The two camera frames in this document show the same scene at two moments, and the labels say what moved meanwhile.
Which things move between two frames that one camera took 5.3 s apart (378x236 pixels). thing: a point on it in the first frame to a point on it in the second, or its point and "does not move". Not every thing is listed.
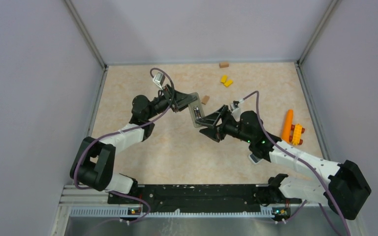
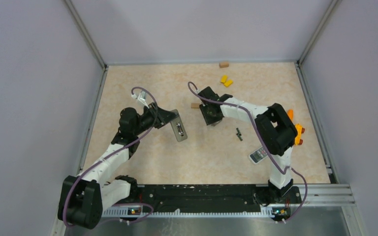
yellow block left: x=224 y=78 does not move
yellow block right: x=228 y=83 does not move
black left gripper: x=178 y=100 to x=164 y=117
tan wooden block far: x=223 y=65 does not move
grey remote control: x=196 y=109 to x=178 y=127
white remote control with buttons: x=255 y=159 does not move
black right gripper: x=215 y=134 to x=208 y=120
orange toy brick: x=296 y=137 does not move
